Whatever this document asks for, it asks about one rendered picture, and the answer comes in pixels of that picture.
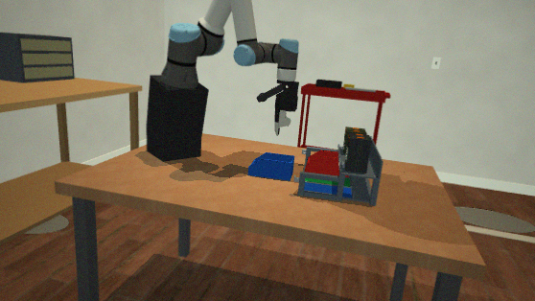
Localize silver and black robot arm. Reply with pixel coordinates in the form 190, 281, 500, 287
161, 0, 299, 88

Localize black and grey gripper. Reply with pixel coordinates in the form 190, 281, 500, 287
274, 80, 299, 136

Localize red bin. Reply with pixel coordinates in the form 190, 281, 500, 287
306, 150, 339, 175

